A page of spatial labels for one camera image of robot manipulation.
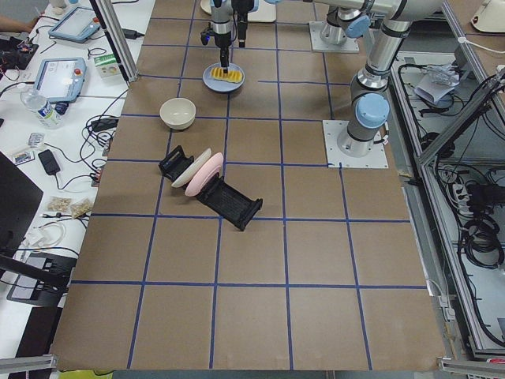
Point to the plastic water bottle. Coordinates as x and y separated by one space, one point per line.
40 107

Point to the black monitor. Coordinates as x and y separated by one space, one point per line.
20 200

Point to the cream bowl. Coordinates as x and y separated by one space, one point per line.
178 113

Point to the far teach pendant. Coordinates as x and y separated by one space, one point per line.
77 26

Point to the green white box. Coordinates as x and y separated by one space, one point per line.
106 65

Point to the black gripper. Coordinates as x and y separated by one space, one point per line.
223 40

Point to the black dish rack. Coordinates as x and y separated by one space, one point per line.
222 198

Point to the teach pendant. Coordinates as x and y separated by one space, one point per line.
77 26
61 79

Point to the blue plate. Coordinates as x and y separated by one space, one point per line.
220 86

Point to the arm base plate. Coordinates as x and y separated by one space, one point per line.
331 39
343 151

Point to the near teach pendant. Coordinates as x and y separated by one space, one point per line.
61 79

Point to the cream plate in rack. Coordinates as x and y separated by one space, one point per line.
186 176

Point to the black power adapter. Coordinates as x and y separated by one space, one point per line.
48 161

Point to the aluminium frame post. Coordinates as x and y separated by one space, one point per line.
110 24

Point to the pink plate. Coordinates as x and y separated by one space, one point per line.
205 173

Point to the yellow sliced bread loaf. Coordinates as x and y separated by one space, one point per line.
233 76

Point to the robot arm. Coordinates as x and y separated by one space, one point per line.
370 108
225 15

